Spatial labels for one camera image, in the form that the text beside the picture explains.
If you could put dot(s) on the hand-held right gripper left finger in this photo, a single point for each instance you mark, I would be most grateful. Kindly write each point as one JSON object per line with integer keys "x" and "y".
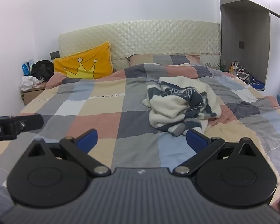
{"x": 87, "y": 138}

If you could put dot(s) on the cream navy striped fleece blanket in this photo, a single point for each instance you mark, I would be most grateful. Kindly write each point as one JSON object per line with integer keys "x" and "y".
{"x": 168, "y": 105}

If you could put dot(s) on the dark niche wall switch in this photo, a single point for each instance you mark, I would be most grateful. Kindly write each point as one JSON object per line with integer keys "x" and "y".
{"x": 241, "y": 44}

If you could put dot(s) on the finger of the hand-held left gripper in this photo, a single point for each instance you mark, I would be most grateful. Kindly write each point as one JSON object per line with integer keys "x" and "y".
{"x": 32, "y": 122}

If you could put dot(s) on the cream knitted cushion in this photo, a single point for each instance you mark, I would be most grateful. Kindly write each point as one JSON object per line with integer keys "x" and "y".
{"x": 154, "y": 39}

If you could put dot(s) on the white crumpled cloth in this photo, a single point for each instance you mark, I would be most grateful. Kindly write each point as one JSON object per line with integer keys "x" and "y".
{"x": 29, "y": 81}

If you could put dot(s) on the dark wall socket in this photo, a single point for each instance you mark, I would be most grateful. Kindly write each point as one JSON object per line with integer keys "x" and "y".
{"x": 54, "y": 55}

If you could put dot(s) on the checkered pillow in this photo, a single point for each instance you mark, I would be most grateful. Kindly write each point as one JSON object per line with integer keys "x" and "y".
{"x": 158, "y": 58}

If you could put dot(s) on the green bottle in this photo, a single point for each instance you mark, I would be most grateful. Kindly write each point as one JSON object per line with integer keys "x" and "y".
{"x": 223, "y": 67}

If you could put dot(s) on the black cloth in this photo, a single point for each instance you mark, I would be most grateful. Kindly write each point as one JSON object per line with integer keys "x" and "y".
{"x": 43, "y": 68}

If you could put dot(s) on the blue tray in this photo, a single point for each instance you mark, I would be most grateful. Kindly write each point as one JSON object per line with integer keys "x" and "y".
{"x": 259, "y": 86}

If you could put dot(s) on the dark-capped cosmetic bottle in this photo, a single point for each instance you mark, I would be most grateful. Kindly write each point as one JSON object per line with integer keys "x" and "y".
{"x": 239, "y": 66}
{"x": 235, "y": 67}

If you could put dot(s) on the white framed small screen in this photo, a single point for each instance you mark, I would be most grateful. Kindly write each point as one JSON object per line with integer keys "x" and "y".
{"x": 243, "y": 75}

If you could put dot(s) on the yellow crown pillow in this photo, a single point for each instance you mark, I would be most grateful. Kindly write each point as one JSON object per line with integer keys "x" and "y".
{"x": 95, "y": 51}

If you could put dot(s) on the checkered patchwork quilt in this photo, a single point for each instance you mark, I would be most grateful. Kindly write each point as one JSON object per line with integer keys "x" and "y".
{"x": 95, "y": 102}

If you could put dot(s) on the cardboard box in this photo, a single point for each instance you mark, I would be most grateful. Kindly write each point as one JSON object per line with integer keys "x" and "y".
{"x": 29, "y": 96}

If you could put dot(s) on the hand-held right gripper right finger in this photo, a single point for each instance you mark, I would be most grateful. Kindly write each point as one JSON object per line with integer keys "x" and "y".
{"x": 196, "y": 138}

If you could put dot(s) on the blue packet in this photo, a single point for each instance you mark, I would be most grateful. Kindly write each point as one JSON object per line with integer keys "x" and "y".
{"x": 25, "y": 68}

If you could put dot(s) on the yellow bottle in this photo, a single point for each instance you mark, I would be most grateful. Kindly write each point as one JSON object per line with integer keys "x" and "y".
{"x": 231, "y": 69}

